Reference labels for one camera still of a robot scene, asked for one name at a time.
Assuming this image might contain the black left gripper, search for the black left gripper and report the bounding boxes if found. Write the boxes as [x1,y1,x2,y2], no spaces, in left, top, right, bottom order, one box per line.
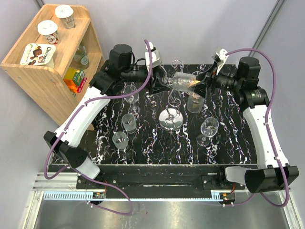
[122,65,172,94]

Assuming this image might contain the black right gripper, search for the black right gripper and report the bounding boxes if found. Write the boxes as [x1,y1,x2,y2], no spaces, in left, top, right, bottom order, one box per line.
[187,61,242,99]

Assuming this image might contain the patterned glass goblet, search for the patterned glass goblet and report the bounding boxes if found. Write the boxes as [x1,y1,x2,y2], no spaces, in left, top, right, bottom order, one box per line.
[161,72,200,92]

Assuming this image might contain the ribbed glass goblet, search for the ribbed glass goblet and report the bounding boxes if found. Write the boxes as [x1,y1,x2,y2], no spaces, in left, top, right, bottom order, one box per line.
[186,92,205,114]

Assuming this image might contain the chrome wine glass rack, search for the chrome wine glass rack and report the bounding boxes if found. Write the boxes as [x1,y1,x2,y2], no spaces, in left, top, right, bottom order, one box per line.
[159,65,189,132]

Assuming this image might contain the frosted short goblet front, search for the frosted short goblet front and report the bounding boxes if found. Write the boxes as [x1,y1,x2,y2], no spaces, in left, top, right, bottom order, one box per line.
[112,132,129,151]

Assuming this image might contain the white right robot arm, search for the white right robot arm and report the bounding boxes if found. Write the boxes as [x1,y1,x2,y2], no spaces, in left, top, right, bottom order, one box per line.
[188,56,299,194]

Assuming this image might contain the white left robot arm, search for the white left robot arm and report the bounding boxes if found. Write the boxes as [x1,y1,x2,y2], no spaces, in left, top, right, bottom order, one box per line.
[44,41,170,188]

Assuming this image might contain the clear smooth wine glass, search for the clear smooth wine glass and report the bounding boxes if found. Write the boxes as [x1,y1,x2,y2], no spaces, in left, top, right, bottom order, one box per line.
[123,85,139,114]

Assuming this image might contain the clear wine glass right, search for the clear wine glass right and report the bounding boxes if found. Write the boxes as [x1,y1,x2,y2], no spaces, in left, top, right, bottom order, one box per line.
[196,117,219,146]

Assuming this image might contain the clear patterned short goblet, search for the clear patterned short goblet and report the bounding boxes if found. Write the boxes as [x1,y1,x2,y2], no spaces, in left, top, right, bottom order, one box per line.
[122,114,137,134]

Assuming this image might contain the red packaged item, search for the red packaged item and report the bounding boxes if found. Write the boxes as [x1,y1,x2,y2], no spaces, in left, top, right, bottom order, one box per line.
[77,77,87,93]

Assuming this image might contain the glass bottle on shelf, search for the glass bottle on shelf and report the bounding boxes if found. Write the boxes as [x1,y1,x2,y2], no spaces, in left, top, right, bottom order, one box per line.
[73,42,90,70]

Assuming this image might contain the orange juice carton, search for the orange juice carton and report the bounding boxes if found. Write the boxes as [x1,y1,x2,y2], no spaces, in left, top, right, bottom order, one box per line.
[63,67,85,93]

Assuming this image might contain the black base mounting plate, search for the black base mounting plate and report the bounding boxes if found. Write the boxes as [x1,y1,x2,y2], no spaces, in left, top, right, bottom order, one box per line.
[75,163,246,200]

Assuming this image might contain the wooden shelf unit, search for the wooden shelf unit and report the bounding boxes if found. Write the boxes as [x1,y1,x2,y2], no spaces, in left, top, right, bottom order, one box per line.
[1,4,105,125]

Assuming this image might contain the clear cup white lid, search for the clear cup white lid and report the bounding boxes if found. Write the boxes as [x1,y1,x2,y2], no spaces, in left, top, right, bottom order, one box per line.
[55,5,75,29]

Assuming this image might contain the white lidded yogurt cup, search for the white lidded yogurt cup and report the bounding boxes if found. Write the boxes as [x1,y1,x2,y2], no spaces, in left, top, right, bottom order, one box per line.
[37,20,60,45]

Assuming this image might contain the Chobani yogurt cup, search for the Chobani yogurt cup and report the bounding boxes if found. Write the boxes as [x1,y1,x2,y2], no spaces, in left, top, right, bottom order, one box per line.
[20,43,56,68]

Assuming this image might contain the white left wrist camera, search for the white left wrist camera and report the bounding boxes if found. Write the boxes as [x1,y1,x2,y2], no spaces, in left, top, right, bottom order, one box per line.
[145,47,163,70]

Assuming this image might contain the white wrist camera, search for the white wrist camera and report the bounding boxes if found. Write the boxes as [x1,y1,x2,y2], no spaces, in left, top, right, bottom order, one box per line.
[212,48,228,74]
[145,47,163,70]

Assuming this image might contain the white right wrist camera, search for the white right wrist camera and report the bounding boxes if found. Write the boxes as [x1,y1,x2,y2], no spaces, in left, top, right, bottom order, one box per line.
[212,48,228,74]

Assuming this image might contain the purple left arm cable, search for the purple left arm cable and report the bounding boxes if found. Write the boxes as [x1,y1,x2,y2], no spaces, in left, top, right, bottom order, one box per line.
[43,39,154,215]

